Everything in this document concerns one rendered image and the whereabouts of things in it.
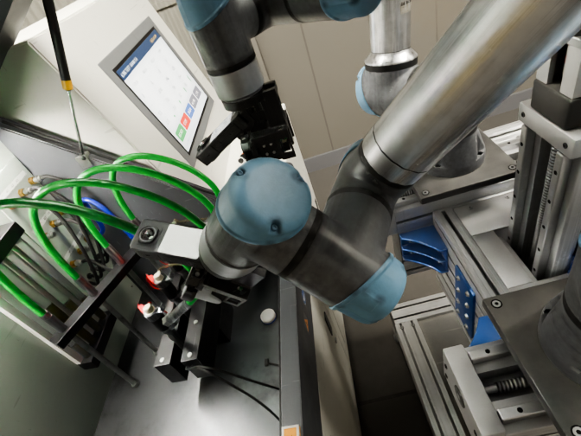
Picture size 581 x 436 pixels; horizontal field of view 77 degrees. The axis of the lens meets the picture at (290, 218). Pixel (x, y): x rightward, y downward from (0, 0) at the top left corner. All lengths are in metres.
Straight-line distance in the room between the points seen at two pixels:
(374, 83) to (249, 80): 0.41
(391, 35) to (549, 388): 0.68
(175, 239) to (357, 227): 0.23
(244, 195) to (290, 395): 0.52
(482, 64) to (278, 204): 0.19
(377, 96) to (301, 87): 1.70
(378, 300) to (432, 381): 1.17
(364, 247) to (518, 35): 0.20
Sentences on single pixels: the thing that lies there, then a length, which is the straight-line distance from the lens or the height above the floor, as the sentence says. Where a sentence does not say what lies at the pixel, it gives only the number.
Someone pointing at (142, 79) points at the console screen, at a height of 1.35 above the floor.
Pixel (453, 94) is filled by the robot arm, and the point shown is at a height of 1.46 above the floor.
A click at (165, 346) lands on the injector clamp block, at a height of 0.98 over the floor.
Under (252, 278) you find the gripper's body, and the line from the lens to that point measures 0.46.
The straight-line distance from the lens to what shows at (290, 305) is 0.84.
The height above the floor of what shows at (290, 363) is 0.95.
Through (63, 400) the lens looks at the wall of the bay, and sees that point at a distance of 1.03.
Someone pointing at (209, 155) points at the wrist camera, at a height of 1.33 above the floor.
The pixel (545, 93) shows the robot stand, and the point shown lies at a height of 1.29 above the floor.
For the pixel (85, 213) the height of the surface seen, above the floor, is 1.38.
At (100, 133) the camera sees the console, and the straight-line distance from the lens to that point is 0.98.
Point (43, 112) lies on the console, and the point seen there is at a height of 1.42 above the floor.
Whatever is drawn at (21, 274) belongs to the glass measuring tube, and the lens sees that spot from 0.96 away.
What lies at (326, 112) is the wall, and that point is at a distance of 2.67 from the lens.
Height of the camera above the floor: 1.61
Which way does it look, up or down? 40 degrees down
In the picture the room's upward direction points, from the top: 22 degrees counter-clockwise
